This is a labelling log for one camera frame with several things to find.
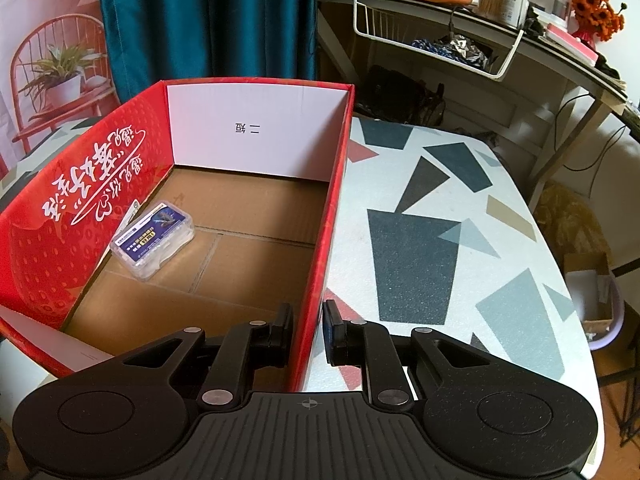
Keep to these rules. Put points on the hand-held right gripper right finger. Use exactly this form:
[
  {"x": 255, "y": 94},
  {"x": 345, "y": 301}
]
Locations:
[{"x": 331, "y": 332}]

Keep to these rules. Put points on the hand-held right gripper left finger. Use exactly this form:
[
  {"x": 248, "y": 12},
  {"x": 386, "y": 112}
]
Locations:
[{"x": 286, "y": 327}]

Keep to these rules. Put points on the red cardboard box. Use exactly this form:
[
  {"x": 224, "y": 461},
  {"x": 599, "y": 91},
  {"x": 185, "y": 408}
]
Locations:
[{"x": 240, "y": 240}]

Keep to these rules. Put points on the geometric patterned tablecloth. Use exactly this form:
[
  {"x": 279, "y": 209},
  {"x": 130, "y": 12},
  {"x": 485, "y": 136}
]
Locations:
[{"x": 450, "y": 240}]

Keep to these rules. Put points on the clear plastic box blue label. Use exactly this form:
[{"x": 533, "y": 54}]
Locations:
[{"x": 152, "y": 240}]

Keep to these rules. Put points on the black bag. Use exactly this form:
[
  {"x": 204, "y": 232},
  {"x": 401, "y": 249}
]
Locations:
[{"x": 400, "y": 95}]

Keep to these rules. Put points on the yellow plastic bag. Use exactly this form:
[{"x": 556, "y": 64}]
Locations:
[{"x": 570, "y": 220}]

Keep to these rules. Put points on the purple bin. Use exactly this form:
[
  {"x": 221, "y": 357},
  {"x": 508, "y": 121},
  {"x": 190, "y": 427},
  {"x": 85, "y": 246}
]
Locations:
[{"x": 602, "y": 305}]

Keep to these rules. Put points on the teal curtain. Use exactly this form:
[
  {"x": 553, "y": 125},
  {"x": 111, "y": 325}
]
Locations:
[{"x": 210, "y": 20}]

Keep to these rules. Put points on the grey desk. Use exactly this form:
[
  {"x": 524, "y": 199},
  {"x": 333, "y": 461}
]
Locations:
[{"x": 545, "y": 55}]

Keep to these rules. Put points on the cotton swab container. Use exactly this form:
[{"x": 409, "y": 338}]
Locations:
[{"x": 489, "y": 2}]

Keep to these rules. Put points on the pink book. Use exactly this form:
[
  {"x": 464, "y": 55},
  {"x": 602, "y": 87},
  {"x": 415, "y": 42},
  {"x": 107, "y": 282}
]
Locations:
[{"x": 572, "y": 42}]

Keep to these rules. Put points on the orange artificial flowers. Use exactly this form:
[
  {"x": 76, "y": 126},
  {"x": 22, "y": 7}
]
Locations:
[{"x": 597, "y": 5}]

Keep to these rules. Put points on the wall poster with red chair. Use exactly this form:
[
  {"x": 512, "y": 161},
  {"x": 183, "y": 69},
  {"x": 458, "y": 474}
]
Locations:
[{"x": 50, "y": 60}]

